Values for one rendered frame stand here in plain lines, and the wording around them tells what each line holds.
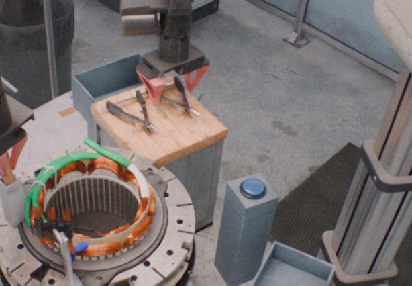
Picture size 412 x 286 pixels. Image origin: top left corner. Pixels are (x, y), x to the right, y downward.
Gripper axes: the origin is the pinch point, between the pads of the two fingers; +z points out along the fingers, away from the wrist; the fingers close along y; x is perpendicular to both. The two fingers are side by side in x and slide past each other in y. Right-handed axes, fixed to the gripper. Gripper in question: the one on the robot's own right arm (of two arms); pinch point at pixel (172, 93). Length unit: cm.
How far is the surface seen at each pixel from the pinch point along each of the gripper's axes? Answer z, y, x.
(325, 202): 109, -95, -19
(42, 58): 68, -21, -121
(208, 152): 7.3, -0.7, 11.4
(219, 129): 2.7, -3.1, 11.1
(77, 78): 3.1, 11.3, -18.7
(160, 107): 2.5, 2.7, -0.1
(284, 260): 6.3, 5.4, 39.7
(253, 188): 4.8, 0.0, 25.1
